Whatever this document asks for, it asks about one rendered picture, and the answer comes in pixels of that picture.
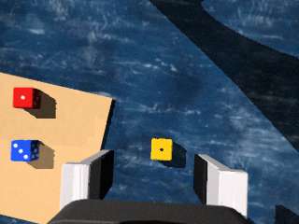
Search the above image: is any blue die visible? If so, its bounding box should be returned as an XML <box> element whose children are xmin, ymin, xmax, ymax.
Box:
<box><xmin>10</xmin><ymin>140</ymin><xmax>39</xmax><ymax>161</ymax></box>

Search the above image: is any tan square mat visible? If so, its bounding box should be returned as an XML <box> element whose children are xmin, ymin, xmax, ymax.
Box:
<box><xmin>0</xmin><ymin>73</ymin><xmax>112</xmax><ymax>224</ymax></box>

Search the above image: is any red die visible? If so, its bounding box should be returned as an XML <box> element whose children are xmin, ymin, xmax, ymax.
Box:
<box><xmin>13</xmin><ymin>88</ymin><xmax>41</xmax><ymax>109</ymax></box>

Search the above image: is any yellow die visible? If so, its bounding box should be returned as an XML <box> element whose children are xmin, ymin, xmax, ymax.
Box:
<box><xmin>151</xmin><ymin>138</ymin><xmax>173</xmax><ymax>161</ymax></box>

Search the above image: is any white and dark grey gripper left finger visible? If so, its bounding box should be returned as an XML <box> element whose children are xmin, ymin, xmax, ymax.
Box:
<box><xmin>60</xmin><ymin>150</ymin><xmax>114</xmax><ymax>210</ymax></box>

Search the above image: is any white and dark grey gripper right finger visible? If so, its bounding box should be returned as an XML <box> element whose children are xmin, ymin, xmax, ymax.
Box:
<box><xmin>193</xmin><ymin>154</ymin><xmax>249</xmax><ymax>219</ymax></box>

